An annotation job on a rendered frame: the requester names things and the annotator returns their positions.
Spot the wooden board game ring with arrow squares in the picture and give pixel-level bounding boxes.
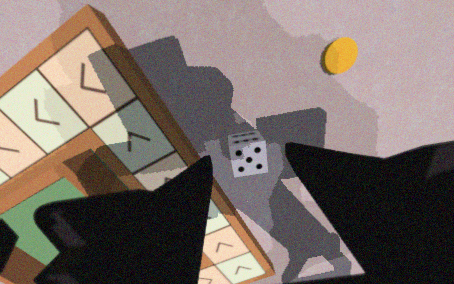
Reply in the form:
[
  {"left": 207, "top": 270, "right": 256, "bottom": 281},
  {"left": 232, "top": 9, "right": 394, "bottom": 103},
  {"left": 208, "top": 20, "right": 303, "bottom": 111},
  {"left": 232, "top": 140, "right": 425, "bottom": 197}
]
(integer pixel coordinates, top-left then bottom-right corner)
[{"left": 0, "top": 4, "right": 276, "bottom": 284}]

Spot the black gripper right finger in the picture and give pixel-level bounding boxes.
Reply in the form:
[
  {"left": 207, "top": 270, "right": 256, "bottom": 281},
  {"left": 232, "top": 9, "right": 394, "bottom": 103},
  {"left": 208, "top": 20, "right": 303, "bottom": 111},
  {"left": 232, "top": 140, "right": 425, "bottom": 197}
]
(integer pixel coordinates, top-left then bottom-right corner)
[{"left": 285, "top": 141, "right": 454, "bottom": 273}]

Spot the yellow flat disc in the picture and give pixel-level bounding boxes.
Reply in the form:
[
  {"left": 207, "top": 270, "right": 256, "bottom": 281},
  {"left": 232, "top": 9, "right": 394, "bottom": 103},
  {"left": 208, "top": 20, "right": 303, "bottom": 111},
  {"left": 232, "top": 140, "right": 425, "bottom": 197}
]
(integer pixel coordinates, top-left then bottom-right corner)
[{"left": 321, "top": 37, "right": 358, "bottom": 74}]

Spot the grey die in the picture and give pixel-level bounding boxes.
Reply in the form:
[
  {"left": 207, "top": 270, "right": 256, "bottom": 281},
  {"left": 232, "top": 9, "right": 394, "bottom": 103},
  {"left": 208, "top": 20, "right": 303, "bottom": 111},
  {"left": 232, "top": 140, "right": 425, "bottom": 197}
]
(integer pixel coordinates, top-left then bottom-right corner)
[{"left": 228, "top": 130, "right": 268, "bottom": 178}]

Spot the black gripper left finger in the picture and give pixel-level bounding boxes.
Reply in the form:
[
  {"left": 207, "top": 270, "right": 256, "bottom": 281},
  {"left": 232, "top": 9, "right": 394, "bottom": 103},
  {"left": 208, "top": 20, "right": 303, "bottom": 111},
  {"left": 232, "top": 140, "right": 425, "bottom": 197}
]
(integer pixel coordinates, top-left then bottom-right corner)
[{"left": 33, "top": 155, "right": 213, "bottom": 284}]

